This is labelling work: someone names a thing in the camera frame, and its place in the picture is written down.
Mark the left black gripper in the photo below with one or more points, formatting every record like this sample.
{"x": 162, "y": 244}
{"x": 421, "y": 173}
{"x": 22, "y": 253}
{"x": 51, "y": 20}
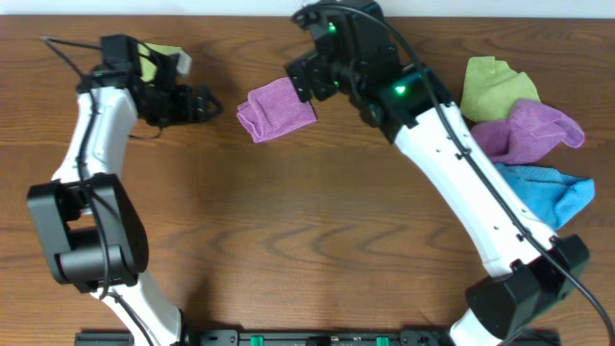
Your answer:
{"x": 188, "y": 111}

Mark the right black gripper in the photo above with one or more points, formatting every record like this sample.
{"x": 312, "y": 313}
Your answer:
{"x": 313, "y": 64}

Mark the purple cloth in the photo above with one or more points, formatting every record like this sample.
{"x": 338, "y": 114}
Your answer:
{"x": 530, "y": 132}
{"x": 274, "y": 110}

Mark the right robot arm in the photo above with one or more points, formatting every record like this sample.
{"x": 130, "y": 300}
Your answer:
{"x": 529, "y": 268}

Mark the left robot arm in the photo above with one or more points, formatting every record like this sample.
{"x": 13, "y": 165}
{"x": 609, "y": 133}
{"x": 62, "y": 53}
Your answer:
{"x": 91, "y": 235}

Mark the folded green cloth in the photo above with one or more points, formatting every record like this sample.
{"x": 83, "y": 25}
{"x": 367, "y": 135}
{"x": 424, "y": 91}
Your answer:
{"x": 149, "y": 65}

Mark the crumpled green cloth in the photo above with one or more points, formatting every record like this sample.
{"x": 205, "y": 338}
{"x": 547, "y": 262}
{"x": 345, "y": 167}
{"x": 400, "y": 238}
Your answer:
{"x": 491, "y": 89}

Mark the crumpled purple cloth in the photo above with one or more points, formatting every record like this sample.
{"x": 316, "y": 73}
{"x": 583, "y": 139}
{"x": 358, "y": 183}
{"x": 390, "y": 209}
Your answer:
{"x": 530, "y": 132}

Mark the crumpled blue cloth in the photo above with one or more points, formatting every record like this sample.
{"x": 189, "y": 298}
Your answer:
{"x": 552, "y": 196}

